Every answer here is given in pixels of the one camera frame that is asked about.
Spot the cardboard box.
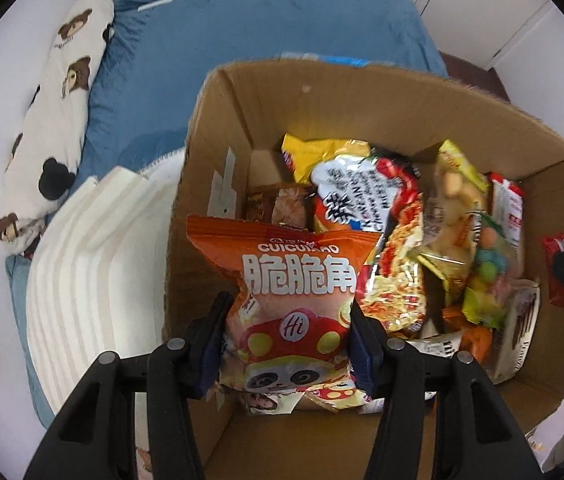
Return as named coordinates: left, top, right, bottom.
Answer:
left=161, top=59, right=564, bottom=480

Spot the red silver instant noodle packet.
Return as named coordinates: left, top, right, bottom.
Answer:
left=309, top=147, right=428, bottom=335

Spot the white cabinet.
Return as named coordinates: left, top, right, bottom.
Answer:
left=412, top=0, right=564, bottom=70

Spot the orange panda snack packet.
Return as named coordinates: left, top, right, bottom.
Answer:
left=186, top=214, right=383, bottom=395

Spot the blue blanket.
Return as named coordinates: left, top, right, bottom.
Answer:
left=4, top=0, right=451, bottom=432

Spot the cream striped blanket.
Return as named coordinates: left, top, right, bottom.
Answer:
left=26, top=164, right=189, bottom=413

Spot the red white spicy strip packet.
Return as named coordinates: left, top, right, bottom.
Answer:
left=488, top=172, right=526, bottom=252

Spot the white bear print pillow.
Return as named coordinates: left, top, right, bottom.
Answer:
left=0, top=0, right=116, bottom=257

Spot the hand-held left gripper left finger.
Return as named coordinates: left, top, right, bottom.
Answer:
left=22, top=291, right=236, bottom=480

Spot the yellow clear peanut packet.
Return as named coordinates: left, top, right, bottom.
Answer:
left=418, top=139, right=491, bottom=282

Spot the clear packet of brown meat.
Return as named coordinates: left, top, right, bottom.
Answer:
left=271, top=185, right=313, bottom=233

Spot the blue green milk carton box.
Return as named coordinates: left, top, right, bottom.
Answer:
left=281, top=51, right=373, bottom=69

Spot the yellow panda snack packet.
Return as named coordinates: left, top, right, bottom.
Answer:
left=238, top=377, right=381, bottom=417

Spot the small white snack packet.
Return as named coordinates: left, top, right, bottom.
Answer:
left=404, top=335, right=463, bottom=362

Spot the cream biscuit packet brown print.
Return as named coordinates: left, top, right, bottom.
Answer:
left=490, top=280, right=542, bottom=385

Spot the dark brown snack packet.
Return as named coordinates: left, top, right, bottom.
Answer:
left=246, top=187, right=277, bottom=223

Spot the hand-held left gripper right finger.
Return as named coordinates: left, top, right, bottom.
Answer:
left=348, top=301, right=542, bottom=480

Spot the green packet of colourful balls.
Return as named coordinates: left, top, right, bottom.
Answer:
left=460, top=212, right=521, bottom=330

